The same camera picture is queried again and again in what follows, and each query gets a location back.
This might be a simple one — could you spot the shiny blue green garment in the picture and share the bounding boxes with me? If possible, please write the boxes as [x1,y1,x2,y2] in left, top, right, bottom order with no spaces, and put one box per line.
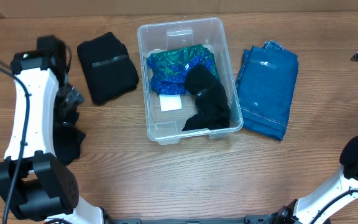
[147,44,219,95]

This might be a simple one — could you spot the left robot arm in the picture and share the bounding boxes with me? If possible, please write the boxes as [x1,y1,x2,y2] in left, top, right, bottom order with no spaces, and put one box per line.
[0,35,111,223]

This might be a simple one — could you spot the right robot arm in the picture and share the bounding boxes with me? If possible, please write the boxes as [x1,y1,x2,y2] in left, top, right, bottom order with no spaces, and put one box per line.
[263,136,358,224]

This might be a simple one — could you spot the folded black garment with tape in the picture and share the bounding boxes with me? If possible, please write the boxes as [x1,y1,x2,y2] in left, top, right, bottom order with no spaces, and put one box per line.
[77,32,139,105]

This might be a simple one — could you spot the white label in bin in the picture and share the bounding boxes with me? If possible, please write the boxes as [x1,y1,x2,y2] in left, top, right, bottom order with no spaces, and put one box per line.
[159,95,182,112]

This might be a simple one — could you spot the folded blue jeans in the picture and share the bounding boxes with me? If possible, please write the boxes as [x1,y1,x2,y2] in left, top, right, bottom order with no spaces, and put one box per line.
[236,40,299,141]

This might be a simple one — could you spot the clear plastic storage bin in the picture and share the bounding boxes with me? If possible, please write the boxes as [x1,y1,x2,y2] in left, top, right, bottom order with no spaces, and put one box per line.
[137,17,243,145]

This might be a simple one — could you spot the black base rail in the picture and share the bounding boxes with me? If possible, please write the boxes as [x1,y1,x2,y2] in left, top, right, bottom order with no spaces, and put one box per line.
[106,215,267,224]

